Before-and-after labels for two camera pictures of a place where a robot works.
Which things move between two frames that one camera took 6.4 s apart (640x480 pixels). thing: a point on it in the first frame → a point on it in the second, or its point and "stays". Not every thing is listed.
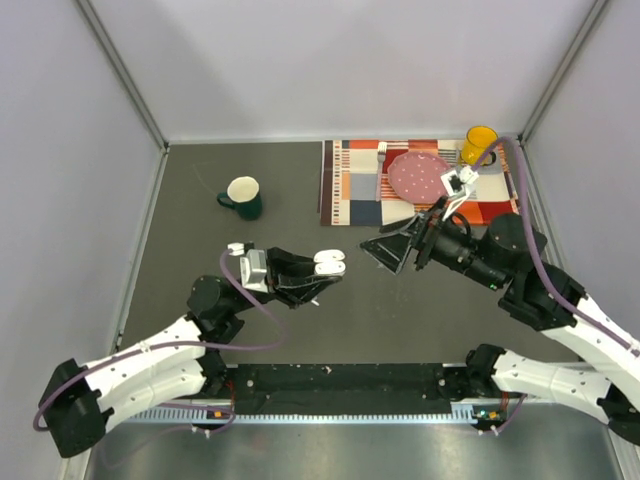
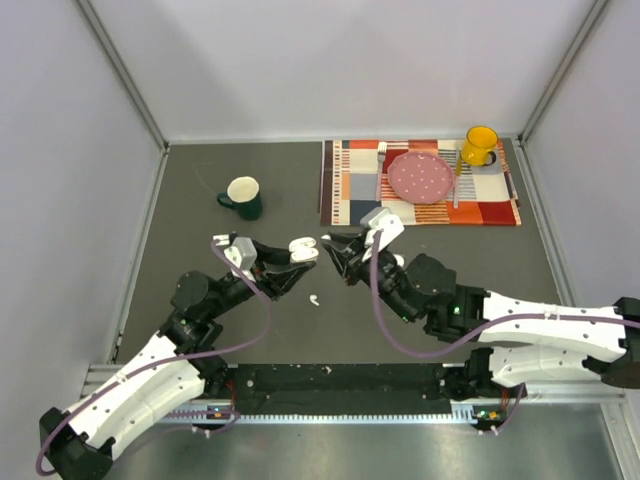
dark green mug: (242, 195) stays
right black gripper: (390, 249) → (354, 246)
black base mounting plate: (344, 389) stays
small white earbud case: (329, 262) → (302, 250)
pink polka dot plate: (415, 177) stays
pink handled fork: (381, 157) stays
